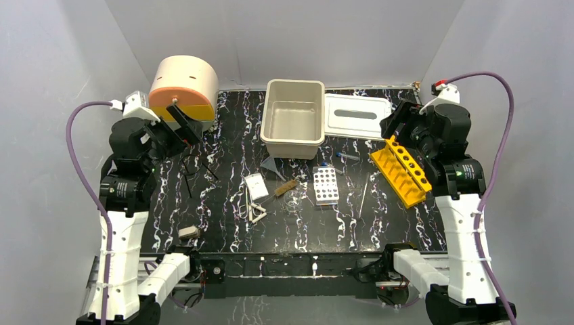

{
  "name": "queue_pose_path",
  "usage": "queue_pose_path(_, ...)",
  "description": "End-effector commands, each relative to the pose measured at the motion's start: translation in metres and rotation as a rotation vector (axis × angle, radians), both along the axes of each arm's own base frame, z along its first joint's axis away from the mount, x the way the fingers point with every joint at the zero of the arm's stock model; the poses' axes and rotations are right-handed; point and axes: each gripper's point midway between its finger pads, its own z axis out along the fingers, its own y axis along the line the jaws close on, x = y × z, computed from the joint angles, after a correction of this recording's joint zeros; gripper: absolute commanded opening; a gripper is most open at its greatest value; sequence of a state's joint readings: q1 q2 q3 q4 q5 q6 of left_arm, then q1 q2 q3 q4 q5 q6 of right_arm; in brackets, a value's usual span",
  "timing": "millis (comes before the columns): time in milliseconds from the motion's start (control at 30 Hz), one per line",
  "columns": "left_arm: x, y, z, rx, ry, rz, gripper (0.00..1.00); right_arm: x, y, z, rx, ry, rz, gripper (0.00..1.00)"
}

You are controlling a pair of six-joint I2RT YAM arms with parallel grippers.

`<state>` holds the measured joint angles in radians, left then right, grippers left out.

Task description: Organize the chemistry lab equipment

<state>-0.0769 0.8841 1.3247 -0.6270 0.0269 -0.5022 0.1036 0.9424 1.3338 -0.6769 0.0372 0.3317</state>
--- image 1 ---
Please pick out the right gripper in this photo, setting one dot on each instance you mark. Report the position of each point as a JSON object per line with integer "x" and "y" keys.
{"x": 409, "y": 113}

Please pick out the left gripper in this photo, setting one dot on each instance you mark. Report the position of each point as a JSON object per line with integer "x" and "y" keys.
{"x": 169, "y": 134}

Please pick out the yellow test tube rack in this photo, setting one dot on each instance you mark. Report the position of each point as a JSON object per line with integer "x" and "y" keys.
{"x": 402, "y": 172}

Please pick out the glass stirring rod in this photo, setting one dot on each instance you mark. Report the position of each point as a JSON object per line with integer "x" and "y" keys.
{"x": 363, "y": 195}

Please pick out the blue capped test tube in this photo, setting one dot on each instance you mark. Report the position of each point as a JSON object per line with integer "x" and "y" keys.
{"x": 347, "y": 156}

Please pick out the clear acrylic tube rack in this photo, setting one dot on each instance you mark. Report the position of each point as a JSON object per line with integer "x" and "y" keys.
{"x": 325, "y": 186}

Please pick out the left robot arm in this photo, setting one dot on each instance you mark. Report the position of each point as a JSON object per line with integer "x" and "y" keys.
{"x": 127, "y": 182}

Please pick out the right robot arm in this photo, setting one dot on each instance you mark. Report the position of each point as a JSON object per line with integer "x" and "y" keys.
{"x": 424, "y": 155}

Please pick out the round beige drawer cabinet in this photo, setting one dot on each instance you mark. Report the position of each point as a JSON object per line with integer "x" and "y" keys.
{"x": 189, "y": 82}

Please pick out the white bin lid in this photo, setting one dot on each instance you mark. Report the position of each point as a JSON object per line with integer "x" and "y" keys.
{"x": 355, "y": 116}

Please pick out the white paper tag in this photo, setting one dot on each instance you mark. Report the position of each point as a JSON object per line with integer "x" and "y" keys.
{"x": 256, "y": 186}

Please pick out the clear plastic funnel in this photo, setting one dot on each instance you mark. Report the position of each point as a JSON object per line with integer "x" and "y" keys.
{"x": 270, "y": 165}

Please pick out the white clay triangle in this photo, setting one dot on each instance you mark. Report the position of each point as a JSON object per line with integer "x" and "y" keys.
{"x": 256, "y": 212}

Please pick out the beige plastic bin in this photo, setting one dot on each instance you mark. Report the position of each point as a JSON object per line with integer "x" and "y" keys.
{"x": 293, "y": 120}

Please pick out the small beige stopper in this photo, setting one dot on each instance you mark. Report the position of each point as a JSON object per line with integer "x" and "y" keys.
{"x": 190, "y": 232}

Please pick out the clear glass beaker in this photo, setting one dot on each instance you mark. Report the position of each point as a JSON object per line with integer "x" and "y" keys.
{"x": 293, "y": 202}

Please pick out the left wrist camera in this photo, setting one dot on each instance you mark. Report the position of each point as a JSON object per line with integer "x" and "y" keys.
{"x": 135, "y": 105}

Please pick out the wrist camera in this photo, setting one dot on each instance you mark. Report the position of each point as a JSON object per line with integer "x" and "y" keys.
{"x": 135, "y": 105}
{"x": 444, "y": 93}

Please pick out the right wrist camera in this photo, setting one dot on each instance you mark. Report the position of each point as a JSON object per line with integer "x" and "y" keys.
{"x": 444, "y": 93}

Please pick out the black base frame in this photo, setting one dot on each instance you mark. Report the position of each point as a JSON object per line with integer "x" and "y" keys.
{"x": 359, "y": 275}

